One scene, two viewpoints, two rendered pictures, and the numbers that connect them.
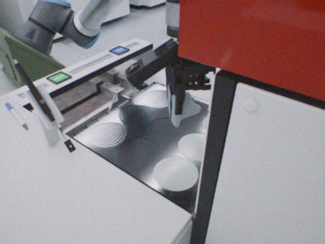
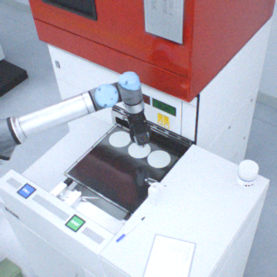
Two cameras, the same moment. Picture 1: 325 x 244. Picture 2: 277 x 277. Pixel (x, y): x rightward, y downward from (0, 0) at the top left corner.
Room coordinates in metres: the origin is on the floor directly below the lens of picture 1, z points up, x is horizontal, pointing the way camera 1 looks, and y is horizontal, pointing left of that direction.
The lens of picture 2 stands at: (0.42, 1.14, 2.25)
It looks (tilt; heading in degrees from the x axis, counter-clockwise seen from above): 46 degrees down; 272
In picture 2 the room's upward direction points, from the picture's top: 4 degrees counter-clockwise
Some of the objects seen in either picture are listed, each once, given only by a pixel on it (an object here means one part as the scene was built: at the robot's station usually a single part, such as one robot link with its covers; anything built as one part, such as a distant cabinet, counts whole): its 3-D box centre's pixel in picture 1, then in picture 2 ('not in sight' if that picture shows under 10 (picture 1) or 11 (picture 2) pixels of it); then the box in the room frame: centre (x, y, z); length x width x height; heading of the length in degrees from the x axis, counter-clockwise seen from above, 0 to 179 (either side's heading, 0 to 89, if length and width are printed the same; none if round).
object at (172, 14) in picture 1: (186, 14); (133, 104); (0.48, -0.04, 1.21); 0.08 x 0.08 x 0.05
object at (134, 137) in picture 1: (165, 129); (123, 164); (0.54, -0.01, 0.90); 0.34 x 0.34 x 0.01; 53
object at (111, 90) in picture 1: (112, 90); (72, 200); (0.75, 0.17, 0.89); 0.08 x 0.03 x 0.03; 53
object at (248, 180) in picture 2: not in sight; (247, 174); (0.06, 0.17, 1.01); 0.07 x 0.07 x 0.10
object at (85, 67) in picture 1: (94, 82); (54, 217); (0.81, 0.24, 0.89); 0.55 x 0.09 x 0.14; 143
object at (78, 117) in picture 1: (96, 108); (88, 213); (0.68, 0.21, 0.87); 0.36 x 0.08 x 0.03; 143
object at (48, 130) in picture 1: (48, 119); (155, 188); (0.41, 0.23, 1.03); 0.06 x 0.04 x 0.13; 53
